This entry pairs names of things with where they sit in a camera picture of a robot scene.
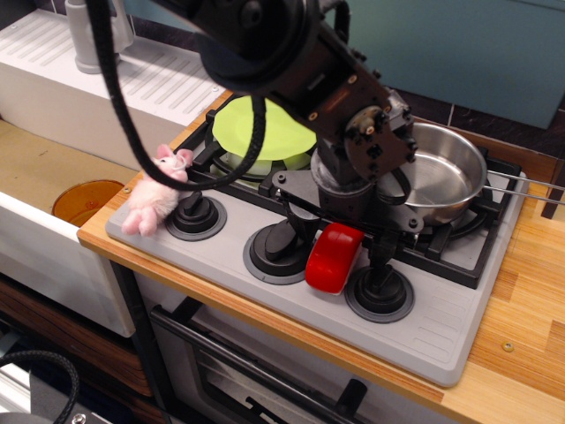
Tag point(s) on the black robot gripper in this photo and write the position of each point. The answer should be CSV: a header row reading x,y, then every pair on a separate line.
x,y
309,195

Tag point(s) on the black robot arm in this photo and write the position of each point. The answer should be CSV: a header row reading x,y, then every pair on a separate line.
x,y
296,54

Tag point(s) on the red salmon sushi toy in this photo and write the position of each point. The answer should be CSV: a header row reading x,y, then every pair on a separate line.
x,y
332,258

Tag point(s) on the black middle stove knob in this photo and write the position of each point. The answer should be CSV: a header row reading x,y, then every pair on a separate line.
x,y
277,254

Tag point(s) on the black stove knob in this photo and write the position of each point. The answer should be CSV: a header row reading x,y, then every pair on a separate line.
x,y
197,217
381,295
277,254

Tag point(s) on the black right stove knob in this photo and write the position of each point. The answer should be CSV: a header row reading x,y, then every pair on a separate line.
x,y
381,295

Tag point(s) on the black right burner grate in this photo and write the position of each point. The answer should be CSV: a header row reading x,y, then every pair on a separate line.
x,y
460,250

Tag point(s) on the black burner grate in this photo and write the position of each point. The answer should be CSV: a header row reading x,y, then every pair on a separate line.
x,y
212,162
460,250

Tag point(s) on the grey toy stove top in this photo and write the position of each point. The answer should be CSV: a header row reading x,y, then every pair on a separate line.
x,y
433,341

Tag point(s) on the light green plastic plate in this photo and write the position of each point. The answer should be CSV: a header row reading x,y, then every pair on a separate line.
x,y
284,137

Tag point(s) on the stainless steel pan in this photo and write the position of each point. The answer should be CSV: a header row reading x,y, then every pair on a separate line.
x,y
447,174

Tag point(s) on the black left stove knob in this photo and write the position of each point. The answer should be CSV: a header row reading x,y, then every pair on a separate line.
x,y
197,217

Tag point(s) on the black left burner grate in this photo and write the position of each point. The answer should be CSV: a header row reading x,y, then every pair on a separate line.
x,y
212,162

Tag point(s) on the toy oven door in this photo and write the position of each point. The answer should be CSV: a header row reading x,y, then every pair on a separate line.
x,y
234,373

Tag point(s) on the pink plush pig toy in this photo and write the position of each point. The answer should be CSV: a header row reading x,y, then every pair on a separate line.
x,y
151,202

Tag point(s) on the orange plastic cup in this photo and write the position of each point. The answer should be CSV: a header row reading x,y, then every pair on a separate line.
x,y
79,203

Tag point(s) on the white toy sink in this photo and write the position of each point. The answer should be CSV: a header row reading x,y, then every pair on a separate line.
x,y
58,129

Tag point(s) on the grey toy faucet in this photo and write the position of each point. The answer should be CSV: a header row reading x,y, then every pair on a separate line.
x,y
86,58

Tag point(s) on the teal wall cabinet left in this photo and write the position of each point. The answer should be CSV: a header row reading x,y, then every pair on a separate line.
x,y
147,9

